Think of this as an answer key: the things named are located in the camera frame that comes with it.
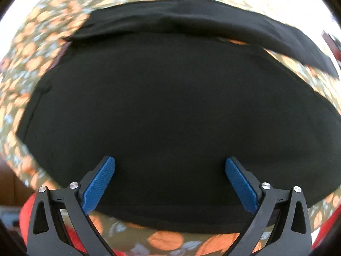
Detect black pants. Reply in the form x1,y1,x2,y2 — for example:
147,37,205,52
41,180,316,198
16,0,340,233

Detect dark red wooden dresser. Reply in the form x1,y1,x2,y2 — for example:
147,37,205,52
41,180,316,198
322,31,341,61

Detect red fuzzy garment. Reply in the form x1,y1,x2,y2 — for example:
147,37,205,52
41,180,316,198
18,192,341,256

